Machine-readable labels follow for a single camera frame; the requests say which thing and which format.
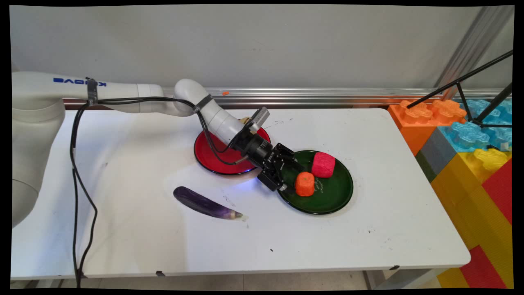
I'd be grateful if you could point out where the orange toy fruit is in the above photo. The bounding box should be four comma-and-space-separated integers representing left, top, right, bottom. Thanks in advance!
294, 172, 316, 197

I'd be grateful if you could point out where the red round plate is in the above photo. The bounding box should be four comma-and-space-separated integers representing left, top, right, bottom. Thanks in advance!
194, 125, 271, 176

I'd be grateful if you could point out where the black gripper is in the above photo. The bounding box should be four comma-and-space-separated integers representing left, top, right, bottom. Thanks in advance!
233, 128, 306, 195

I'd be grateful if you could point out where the pink-red foam cube toy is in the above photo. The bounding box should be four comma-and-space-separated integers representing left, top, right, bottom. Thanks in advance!
311, 152, 336, 178

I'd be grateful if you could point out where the dark green round plate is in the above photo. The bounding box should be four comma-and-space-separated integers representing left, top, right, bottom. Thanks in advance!
277, 150, 354, 215

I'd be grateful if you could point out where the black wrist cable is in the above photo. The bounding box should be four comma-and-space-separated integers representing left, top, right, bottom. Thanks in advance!
97, 96, 250, 166

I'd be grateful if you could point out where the yellow giant toy brick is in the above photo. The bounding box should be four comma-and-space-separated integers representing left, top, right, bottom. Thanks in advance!
431, 148, 514, 289

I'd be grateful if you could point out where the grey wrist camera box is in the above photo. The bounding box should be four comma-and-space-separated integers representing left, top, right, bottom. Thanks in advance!
246, 107, 271, 133

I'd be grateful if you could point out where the red giant toy brick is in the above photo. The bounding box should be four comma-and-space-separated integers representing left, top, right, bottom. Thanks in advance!
481, 159, 513, 226

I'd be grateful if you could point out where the grey giant toy brick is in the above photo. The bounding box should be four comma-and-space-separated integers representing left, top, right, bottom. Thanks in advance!
415, 128, 458, 183

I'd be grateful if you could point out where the purple toy eggplant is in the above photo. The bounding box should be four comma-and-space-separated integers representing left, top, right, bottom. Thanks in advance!
173, 186, 244, 220

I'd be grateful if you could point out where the black cable to floor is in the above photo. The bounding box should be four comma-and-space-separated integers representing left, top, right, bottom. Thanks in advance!
69, 102, 99, 288

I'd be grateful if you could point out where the orange giant toy brick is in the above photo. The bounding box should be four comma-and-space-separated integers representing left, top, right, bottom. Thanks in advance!
388, 100, 467, 157

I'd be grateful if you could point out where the blue giant toy brick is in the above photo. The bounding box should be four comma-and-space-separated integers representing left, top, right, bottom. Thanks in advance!
438, 100, 513, 153

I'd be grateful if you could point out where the black tripod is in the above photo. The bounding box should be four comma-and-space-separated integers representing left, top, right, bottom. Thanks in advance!
406, 50, 513, 129

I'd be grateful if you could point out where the slanted aluminium profile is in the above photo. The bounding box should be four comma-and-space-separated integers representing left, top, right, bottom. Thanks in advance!
434, 6, 514, 101

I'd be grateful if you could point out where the grey table leg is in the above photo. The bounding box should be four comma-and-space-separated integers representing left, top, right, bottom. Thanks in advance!
364, 268, 447, 290

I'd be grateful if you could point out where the aluminium rail along wall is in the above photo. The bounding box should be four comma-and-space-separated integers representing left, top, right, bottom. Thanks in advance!
162, 87, 512, 109

